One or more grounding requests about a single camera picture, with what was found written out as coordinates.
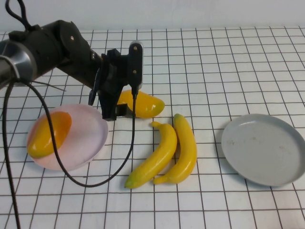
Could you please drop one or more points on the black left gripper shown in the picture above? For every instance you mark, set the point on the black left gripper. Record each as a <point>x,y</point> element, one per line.
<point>114,71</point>

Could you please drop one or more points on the yellow plastic banana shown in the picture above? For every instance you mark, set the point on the yellow plastic banana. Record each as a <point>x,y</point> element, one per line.
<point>157,157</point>
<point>186,148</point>

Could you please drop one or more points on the orange-tinted yellow mango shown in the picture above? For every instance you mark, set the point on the orange-tinted yellow mango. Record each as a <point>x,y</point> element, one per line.
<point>50,136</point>

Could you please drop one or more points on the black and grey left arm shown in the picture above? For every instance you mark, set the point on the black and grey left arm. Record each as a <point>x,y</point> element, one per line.
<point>47,47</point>

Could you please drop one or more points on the pink round plate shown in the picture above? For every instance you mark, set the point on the pink round plate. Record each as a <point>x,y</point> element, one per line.
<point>85,138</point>

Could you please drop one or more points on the grey round plate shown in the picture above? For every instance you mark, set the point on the grey round plate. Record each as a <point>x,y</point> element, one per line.
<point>259,150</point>

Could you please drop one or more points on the thin black zip tie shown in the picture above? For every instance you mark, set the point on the thin black zip tie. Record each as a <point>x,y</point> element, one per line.
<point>47,85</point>

